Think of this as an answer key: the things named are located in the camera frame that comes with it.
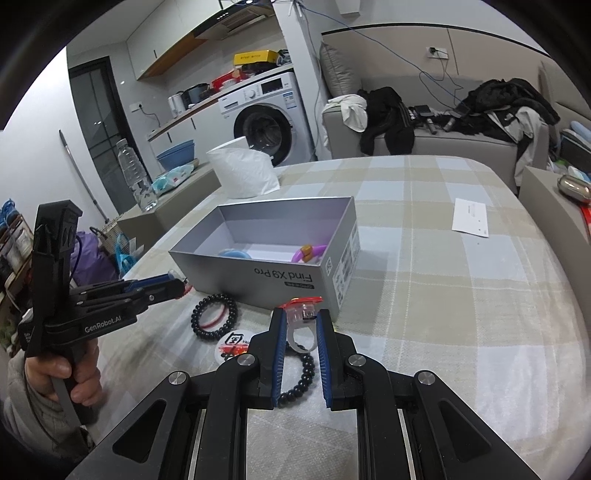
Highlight grey sofa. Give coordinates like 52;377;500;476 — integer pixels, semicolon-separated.
320;39;591;197

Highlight metallic oval case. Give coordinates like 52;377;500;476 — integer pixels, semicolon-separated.
556;174;591;205

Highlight white washing machine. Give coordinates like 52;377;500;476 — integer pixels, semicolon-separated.
217;71;317;168

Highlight person's left forearm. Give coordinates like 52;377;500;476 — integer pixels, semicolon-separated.
4;354;95;460

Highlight white wall cabinets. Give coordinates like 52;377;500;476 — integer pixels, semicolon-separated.
124;0;232;81

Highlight purple cartoon toy bracelet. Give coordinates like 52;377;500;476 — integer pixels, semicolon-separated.
292;244;329;265

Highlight purple plastic bag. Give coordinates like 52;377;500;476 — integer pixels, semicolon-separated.
71;231;121;282

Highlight thin red hair band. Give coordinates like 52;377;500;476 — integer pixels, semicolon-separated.
202;305;230;332

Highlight round white printed badge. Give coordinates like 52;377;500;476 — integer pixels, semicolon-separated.
215;329;259;367

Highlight black bead bracelet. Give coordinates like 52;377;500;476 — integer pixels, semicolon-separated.
191;293;239;343
277;355;317;408

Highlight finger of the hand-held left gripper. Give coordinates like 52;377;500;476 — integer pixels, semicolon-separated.
134;281;187;309
121;272;185;293

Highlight white grey jacket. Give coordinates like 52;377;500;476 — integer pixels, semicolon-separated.
489;106;550;172

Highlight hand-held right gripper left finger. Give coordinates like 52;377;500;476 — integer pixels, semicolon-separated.
65;308;286;480

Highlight grey cardboard box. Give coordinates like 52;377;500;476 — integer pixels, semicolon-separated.
168;196;361;322

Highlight white garment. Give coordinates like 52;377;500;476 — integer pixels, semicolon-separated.
322;95;369;134

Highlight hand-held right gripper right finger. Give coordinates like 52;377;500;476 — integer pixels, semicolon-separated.
316;308;541;480

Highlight person's left hand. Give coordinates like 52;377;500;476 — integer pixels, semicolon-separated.
25;346;103;407

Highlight yellow cardboard box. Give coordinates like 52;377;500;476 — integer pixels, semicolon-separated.
233;49;279;66

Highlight grey mop handle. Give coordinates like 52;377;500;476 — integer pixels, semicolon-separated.
58;129;109;220

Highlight clear toy ring red top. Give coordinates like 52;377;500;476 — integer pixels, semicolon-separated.
283;298;322;355

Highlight blue plastic basin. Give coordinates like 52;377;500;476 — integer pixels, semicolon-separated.
156;140;197;172

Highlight blue wet wipes pack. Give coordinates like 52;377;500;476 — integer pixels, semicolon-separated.
150;165;197;195

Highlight kitchen counter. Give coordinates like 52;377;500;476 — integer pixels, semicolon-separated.
148;97;222;143

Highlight woven basket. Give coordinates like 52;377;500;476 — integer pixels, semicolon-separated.
89;213;125;259

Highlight black garment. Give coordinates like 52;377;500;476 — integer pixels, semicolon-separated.
358;86;416;156

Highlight white paper envelope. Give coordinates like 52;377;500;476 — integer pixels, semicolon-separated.
451;198;490;238

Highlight silver range hood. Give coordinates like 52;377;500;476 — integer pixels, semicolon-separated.
193;2;273;41

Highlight clear plastic water bottle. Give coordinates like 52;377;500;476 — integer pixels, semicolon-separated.
115;138;158;213

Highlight white toilet paper roll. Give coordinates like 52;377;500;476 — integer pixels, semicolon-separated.
205;136;281;200

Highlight beige side table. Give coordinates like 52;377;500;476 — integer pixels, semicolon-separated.
519;165;591;296

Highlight blue cable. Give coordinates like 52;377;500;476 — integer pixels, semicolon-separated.
295;0;467;109

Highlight black framed glass door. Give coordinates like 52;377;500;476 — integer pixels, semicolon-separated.
68;56;127;217

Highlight red packet on washer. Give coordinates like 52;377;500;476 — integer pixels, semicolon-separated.
211;70;243;90

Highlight black fluffy jacket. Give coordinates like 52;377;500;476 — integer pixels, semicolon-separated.
455;78;561;137

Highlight grey sofa cushion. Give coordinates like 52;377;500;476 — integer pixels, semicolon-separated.
320;41;363;100

